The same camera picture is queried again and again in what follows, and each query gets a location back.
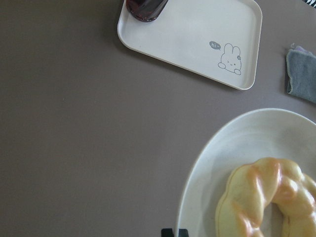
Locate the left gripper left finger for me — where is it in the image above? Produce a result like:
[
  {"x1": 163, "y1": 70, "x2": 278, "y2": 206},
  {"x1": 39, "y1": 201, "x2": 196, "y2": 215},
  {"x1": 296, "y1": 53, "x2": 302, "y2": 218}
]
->
[{"x1": 161, "y1": 228, "x2": 173, "y2": 237}]

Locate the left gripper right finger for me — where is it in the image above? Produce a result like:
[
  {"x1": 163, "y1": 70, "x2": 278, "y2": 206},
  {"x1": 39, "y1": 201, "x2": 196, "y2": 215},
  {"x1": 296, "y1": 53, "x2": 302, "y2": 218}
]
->
[{"x1": 178, "y1": 229, "x2": 189, "y2": 237}]

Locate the glazed twisted donut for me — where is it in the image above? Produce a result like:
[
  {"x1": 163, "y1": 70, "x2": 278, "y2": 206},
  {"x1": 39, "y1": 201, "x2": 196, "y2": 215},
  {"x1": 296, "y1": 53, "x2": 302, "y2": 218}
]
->
[{"x1": 215, "y1": 158, "x2": 316, "y2": 237}]

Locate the white round plate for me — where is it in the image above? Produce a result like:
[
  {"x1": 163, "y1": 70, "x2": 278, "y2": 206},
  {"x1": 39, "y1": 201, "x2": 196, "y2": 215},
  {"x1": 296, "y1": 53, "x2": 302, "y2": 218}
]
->
[{"x1": 175, "y1": 108, "x2": 316, "y2": 237}]

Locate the cream rabbit tray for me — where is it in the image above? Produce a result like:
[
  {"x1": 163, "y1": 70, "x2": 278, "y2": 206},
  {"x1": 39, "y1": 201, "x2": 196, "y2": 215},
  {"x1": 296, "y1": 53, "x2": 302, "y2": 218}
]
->
[{"x1": 117, "y1": 0, "x2": 262, "y2": 90}]

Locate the dark tea bottle on tray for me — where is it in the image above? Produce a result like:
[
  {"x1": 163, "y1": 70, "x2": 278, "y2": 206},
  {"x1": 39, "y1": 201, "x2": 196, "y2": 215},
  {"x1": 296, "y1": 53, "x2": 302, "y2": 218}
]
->
[{"x1": 125, "y1": 0, "x2": 168, "y2": 22}]

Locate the grey folded cloth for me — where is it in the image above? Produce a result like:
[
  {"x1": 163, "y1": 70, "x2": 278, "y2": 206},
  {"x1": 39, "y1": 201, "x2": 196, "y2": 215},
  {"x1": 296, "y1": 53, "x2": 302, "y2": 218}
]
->
[{"x1": 286, "y1": 44, "x2": 316, "y2": 103}]

